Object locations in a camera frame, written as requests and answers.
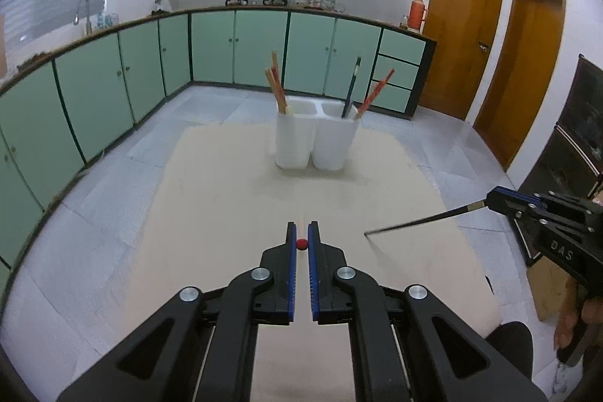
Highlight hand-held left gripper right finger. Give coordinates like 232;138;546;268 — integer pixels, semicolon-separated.
307;220;549;402

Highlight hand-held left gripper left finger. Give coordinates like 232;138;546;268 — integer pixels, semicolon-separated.
57;220;300;402

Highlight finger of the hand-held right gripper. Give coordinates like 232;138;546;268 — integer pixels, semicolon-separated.
486;194;587;238
492;186;601;214

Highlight black chopstick with silver band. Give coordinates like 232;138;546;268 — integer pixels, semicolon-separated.
364;201;490;238
341;56;363;119

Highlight white two-compartment utensil holder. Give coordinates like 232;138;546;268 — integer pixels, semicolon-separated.
274;97;363;171

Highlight wooden chopstick with red band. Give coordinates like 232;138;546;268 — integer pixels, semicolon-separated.
265;67;287;115
271;50;289;115

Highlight person's right hand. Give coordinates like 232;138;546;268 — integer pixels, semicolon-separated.
553;277;603;352

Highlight cardboard box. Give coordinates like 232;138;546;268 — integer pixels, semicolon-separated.
526;260;574;324

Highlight dark cabinet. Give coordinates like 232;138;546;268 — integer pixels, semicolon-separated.
517;53;603;267

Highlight person's knee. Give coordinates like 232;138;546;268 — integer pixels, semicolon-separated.
484;321;536;386

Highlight wooden door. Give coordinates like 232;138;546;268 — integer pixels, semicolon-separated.
472;0;567;173
418;0;507;121

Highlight orange thermos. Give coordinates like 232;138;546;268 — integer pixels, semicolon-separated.
407;0;429;32

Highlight row of glass jars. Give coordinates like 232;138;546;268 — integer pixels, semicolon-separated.
294;0;348;13

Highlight green base cabinets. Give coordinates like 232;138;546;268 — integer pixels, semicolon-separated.
0;8;437;290

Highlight metal sink faucet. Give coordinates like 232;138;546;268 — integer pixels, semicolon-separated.
72;0;93;36

